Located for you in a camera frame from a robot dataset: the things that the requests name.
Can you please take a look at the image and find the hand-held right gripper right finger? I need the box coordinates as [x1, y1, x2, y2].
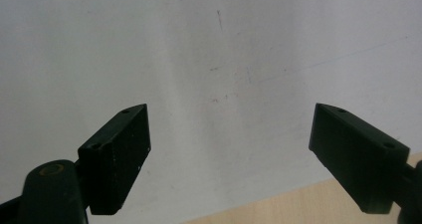
[308, 103, 411, 215]

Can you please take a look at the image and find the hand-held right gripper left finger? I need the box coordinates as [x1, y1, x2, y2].
[77, 104, 152, 216]

